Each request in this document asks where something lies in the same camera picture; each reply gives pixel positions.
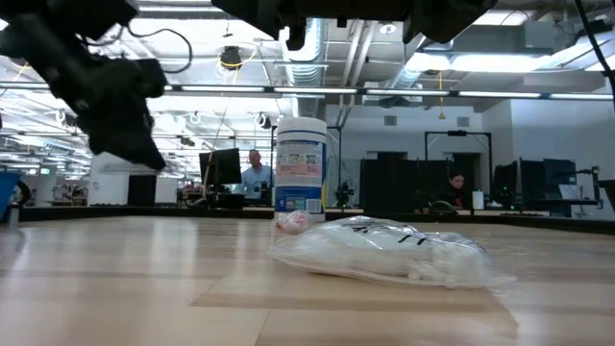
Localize black partition panels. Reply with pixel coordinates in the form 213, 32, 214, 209
359, 152, 491, 215

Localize black table frame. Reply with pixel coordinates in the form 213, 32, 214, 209
0, 204, 615, 236

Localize black bar with light strips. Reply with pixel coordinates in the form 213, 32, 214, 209
0, 82, 615, 101

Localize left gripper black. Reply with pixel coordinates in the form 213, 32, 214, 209
47, 55, 168, 172

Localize black cabinet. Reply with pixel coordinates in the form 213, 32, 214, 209
127, 173, 159, 207

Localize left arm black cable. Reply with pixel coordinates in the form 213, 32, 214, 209
125, 26, 194, 76

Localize white building pillar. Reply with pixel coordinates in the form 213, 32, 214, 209
87, 152, 134, 207

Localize black background rig frame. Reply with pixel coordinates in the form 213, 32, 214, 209
424, 129, 494, 196

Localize black monitor on stand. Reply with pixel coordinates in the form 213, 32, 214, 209
198, 147, 243, 187

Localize black desk monitor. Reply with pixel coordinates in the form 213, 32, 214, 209
519, 159, 554, 207
493, 161, 520, 208

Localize white wipes canister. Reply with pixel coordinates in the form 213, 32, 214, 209
273, 116, 330, 223

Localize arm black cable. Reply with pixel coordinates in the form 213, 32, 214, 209
125, 26, 194, 76
574, 0, 615, 114

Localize black ceiling cable reel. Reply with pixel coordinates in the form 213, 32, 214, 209
213, 43, 260, 81

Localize person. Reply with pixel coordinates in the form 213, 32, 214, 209
238, 148, 276, 199
439, 171, 475, 211

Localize smooth silver air duct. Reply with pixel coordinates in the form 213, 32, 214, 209
383, 28, 457, 92

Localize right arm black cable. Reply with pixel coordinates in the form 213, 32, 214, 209
574, 0, 615, 114

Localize red toothbrush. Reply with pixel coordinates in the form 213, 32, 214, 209
274, 210, 313, 235

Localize rectangular ceiling light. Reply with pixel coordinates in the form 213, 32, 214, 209
406, 51, 549, 74

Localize vanity pack clear bag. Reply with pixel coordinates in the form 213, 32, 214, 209
264, 214, 518, 290

